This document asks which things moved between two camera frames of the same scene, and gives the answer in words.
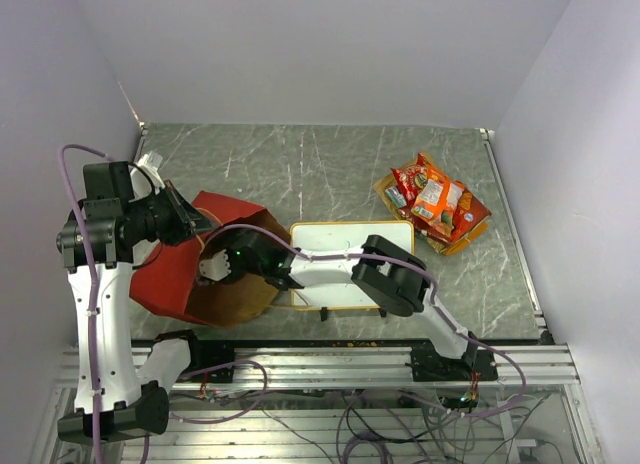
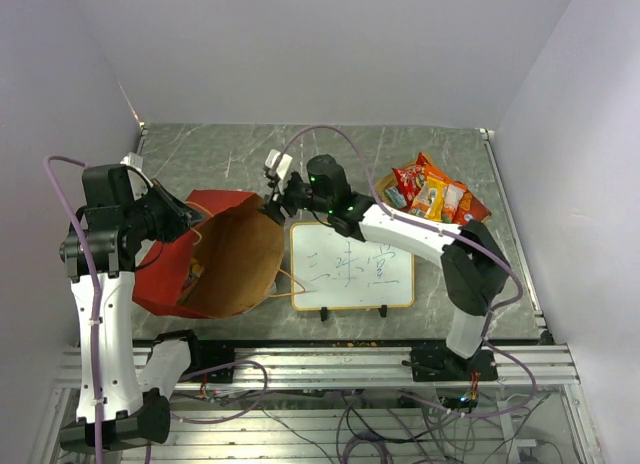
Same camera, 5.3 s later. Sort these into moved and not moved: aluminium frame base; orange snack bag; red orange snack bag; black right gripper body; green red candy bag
Moved: black right gripper body; orange snack bag
Not moved: red orange snack bag; aluminium frame base; green red candy bag
